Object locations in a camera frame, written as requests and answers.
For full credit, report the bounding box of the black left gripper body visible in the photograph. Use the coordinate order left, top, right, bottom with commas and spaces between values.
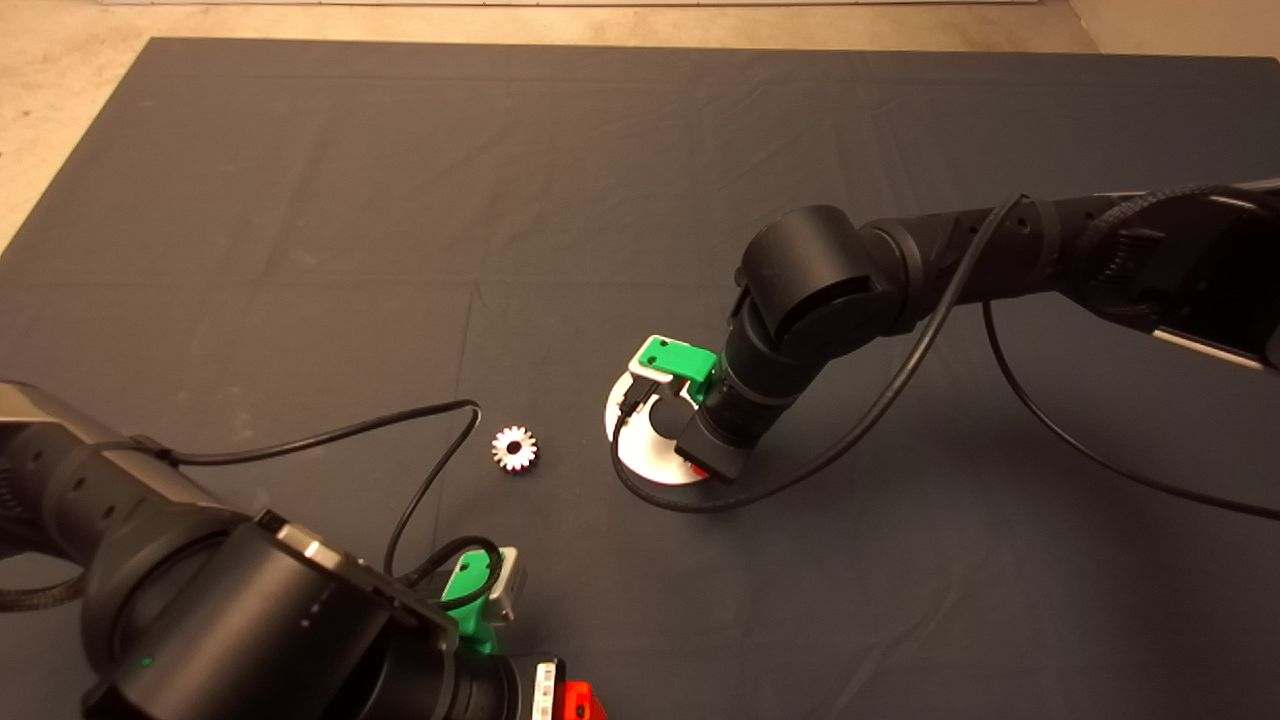
465, 655, 563, 720

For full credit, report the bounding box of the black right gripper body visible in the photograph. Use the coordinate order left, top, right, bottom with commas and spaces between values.
672, 402, 753, 484

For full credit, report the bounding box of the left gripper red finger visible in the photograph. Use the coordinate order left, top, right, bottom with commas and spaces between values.
558, 680, 608, 720

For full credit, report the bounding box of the round metal carrier plate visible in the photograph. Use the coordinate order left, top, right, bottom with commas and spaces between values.
604, 370, 706, 487

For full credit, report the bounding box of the bright steel planetary gear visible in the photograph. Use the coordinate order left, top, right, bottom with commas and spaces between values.
491, 425, 539, 474

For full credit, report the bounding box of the dark grey table cloth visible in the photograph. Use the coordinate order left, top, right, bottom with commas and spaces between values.
0, 38, 1280, 720

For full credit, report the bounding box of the right black camera cable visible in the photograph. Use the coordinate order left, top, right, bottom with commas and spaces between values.
610, 195, 1280, 521

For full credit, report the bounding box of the black camera cable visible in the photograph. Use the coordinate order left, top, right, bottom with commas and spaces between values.
610, 195, 1280, 521
135, 400, 504, 611

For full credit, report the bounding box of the right green camera mount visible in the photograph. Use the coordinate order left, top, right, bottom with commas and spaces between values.
638, 337, 719, 406

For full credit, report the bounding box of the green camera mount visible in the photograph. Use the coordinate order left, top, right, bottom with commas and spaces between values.
638, 337, 719, 406
440, 552, 501, 656

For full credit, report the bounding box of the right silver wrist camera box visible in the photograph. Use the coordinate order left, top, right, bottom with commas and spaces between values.
627, 340, 691, 401

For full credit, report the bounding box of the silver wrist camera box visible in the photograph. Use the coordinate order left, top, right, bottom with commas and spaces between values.
627, 340, 691, 401
485, 546, 521, 623

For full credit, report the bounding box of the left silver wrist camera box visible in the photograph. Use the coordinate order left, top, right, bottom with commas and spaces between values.
485, 546, 521, 623

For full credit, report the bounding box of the left green camera mount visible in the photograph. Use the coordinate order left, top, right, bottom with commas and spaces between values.
440, 552, 501, 656

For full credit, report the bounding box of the left black camera cable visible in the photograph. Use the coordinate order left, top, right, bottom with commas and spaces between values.
135, 400, 504, 611

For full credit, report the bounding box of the black braided cable sleeve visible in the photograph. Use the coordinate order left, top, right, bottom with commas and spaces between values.
0, 575, 86, 613

